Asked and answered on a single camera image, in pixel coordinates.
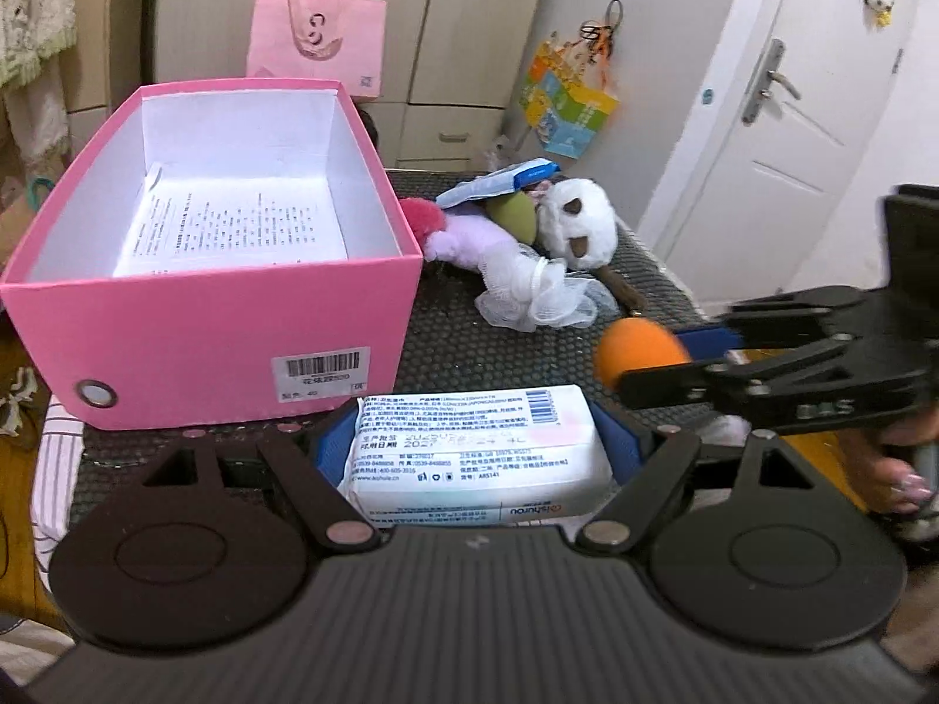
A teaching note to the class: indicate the purple plush toy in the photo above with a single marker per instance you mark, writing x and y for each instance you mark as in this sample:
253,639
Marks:
468,235

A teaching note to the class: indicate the colourful hanging gift bag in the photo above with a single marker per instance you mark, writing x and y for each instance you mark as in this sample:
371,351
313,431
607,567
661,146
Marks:
568,94

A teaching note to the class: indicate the silver door handle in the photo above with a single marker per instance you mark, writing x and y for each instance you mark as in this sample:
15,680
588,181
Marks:
767,75

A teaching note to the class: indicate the white mesh bath pouf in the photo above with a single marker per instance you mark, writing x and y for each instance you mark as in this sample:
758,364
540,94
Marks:
525,291

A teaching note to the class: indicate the green makeup sponge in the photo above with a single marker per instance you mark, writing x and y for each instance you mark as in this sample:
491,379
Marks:
516,213

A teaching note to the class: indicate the blue white wet wipes pack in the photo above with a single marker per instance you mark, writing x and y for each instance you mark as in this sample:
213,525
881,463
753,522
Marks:
504,181

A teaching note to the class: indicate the cream knitted cardigan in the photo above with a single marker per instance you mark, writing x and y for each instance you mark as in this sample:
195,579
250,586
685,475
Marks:
34,34

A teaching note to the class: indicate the printed paper sheet in box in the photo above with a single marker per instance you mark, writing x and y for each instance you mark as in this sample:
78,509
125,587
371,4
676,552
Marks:
189,224

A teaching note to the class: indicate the person right hand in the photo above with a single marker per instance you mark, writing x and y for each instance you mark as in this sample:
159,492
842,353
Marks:
886,484

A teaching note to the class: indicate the small plush on door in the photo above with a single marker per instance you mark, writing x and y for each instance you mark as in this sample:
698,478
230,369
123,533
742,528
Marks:
882,11

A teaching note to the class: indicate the pink cardboard shoe box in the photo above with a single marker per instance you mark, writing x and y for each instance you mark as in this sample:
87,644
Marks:
227,345

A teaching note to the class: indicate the red pompom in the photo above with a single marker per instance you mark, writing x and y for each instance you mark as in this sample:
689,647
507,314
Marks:
424,217

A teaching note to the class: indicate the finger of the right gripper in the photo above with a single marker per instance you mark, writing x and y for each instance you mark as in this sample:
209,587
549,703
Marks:
722,383
711,337

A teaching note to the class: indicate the beige wardrobe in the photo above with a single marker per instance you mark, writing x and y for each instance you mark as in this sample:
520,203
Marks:
438,100

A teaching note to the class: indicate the orange makeup sponge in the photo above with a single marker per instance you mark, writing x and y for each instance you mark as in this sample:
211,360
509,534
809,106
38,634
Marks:
635,344

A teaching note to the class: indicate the pink tote bag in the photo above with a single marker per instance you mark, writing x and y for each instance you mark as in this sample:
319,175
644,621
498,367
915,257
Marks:
341,40

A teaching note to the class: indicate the white panda plush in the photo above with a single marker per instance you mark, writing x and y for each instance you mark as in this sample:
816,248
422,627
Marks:
577,224

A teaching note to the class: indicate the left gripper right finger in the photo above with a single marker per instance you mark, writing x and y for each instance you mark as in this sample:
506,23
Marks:
651,468

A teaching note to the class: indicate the white tissue pack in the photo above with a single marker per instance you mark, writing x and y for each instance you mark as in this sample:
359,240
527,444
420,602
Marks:
479,458

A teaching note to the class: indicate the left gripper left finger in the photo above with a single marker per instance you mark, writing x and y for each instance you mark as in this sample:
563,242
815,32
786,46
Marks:
296,453

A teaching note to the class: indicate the white door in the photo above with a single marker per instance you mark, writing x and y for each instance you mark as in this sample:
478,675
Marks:
767,199

